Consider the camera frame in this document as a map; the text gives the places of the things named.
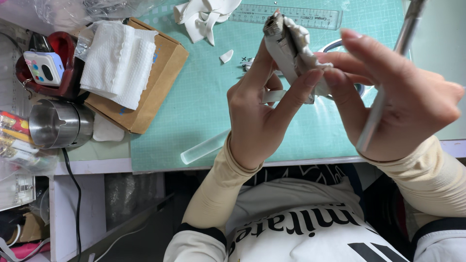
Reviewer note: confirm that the person's right hand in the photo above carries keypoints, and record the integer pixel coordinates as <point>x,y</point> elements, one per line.
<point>404,105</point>

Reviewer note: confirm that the person's left hand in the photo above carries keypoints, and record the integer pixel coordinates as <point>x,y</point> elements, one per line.
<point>251,123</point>

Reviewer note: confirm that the clay-covered metal lighter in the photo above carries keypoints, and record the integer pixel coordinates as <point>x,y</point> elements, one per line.
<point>287,54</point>

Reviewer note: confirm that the white clay strip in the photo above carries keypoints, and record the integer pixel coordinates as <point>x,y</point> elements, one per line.
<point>273,96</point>

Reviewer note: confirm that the clear acrylic rod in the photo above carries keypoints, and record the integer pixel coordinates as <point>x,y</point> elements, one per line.
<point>204,147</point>

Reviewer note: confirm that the green cutting mat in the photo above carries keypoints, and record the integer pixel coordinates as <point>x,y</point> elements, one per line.
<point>204,94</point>

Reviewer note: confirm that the small black and white tool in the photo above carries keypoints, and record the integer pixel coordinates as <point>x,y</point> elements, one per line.
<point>247,63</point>

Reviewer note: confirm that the small white clay piece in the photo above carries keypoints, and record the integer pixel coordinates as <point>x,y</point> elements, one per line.
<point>226,56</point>

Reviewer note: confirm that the blue ringed round object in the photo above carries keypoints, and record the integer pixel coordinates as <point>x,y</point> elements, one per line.
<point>333,45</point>

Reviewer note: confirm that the brown cardboard box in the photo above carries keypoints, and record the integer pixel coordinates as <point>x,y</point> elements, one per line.
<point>160,83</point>

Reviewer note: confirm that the white shirt with black print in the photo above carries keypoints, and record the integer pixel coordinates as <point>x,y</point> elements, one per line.
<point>302,225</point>

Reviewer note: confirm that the heap of white clay scraps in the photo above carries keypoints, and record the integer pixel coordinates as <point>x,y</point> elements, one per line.
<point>204,16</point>

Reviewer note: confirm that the clear plastic ruler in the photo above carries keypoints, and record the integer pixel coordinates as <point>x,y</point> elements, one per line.
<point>309,16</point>

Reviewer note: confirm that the white cotton pad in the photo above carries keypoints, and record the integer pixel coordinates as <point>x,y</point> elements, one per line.
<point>108,131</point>

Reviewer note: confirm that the white folded paper towel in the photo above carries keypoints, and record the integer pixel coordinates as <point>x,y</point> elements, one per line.
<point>116,60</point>

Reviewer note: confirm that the stainless steel cup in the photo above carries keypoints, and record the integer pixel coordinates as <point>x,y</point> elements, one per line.
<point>58,123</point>

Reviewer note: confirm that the dark red glossy holder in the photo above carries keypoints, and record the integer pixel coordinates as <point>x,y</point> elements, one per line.
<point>67,47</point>

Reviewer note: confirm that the white handheld device with buttons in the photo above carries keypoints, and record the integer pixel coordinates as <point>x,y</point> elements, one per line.
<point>45,67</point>

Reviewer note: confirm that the clear crumpled plastic bag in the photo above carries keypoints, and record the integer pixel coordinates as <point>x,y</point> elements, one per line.
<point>65,12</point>

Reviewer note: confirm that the bag of colourful packets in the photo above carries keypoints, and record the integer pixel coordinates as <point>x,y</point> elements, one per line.
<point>16,138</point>

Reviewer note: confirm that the cluttered low shelf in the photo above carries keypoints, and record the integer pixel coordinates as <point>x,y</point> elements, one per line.
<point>20,222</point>

